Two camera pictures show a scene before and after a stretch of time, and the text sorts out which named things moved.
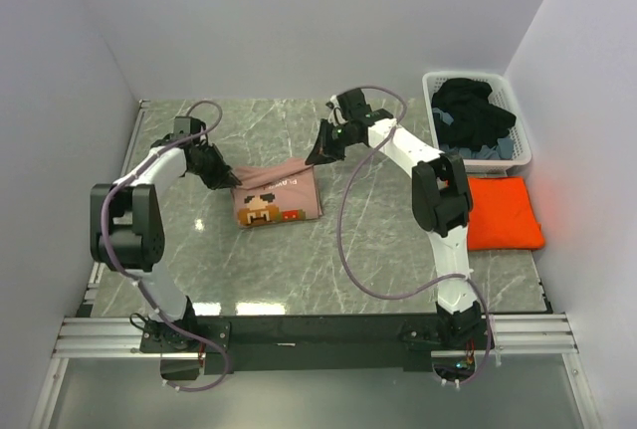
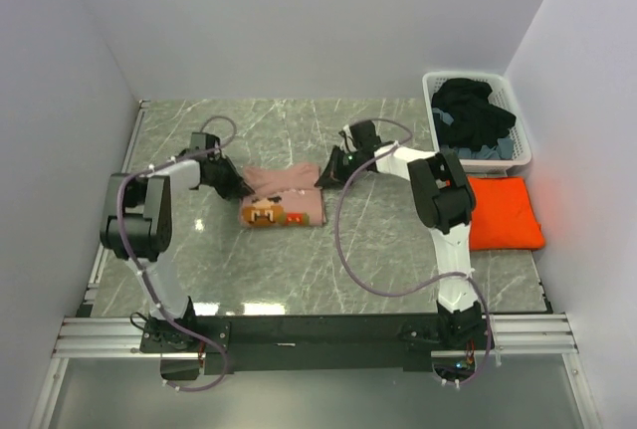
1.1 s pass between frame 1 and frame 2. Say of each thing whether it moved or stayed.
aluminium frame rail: stayed
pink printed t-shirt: stayed
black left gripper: moved
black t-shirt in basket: stayed
